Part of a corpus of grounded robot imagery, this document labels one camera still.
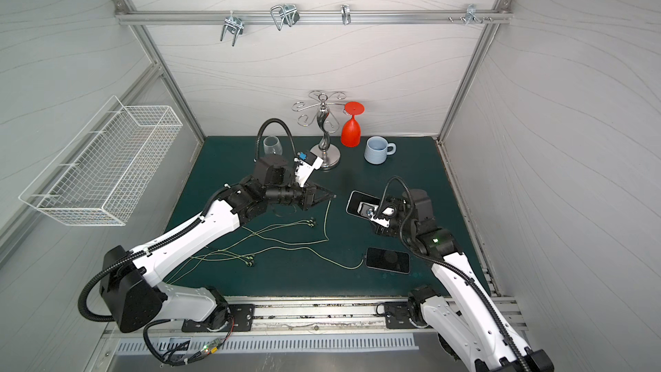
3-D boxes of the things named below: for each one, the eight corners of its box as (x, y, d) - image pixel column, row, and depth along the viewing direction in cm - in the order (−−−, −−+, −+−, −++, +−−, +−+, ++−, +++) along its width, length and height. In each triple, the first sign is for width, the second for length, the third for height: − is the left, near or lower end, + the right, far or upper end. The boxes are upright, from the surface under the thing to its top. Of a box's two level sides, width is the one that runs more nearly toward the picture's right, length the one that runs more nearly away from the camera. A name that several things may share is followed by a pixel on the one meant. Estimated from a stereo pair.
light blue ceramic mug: (365, 167, 115) (367, 150, 107) (364, 153, 121) (366, 136, 112) (394, 167, 115) (398, 150, 107) (391, 153, 121) (395, 136, 112)
